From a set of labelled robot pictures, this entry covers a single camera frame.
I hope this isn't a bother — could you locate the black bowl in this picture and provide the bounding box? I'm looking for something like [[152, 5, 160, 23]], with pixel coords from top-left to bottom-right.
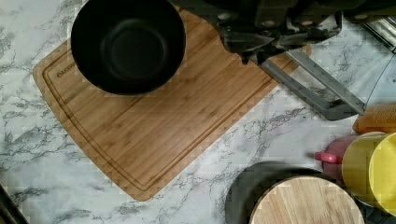
[[70, 0, 186, 95]]

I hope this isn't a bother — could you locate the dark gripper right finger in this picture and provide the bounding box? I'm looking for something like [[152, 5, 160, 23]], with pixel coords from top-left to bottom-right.
[[292, 0, 396, 41]]

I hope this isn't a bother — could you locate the orange juice bottle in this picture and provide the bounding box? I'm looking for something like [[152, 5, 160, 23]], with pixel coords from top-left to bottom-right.
[[352, 103, 396, 134]]

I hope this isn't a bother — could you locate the bamboo cutting board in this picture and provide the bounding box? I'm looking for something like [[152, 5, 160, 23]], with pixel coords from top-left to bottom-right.
[[32, 8, 313, 203]]

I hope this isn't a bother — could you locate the black canister with wooden lid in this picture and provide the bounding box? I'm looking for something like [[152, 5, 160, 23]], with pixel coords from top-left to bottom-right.
[[225, 161, 364, 224]]

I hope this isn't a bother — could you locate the toaster oven with glass door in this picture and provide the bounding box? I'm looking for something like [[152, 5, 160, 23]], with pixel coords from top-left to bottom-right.
[[259, 17, 395, 120]]

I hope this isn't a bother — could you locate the yellow cup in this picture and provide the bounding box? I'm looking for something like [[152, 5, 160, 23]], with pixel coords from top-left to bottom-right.
[[342, 133, 396, 216]]

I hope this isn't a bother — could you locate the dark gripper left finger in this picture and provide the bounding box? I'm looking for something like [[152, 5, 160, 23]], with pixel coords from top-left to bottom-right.
[[170, 0, 300, 65]]

